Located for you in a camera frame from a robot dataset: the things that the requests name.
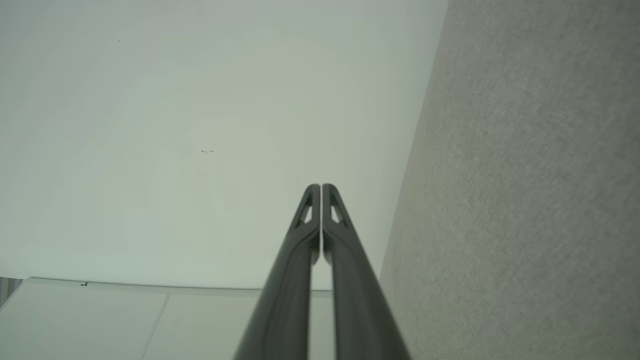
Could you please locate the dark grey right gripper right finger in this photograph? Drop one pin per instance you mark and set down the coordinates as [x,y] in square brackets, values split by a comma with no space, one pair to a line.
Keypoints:
[357,300]

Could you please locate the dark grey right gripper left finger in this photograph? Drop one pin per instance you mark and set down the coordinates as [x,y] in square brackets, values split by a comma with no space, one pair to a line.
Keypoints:
[290,290]

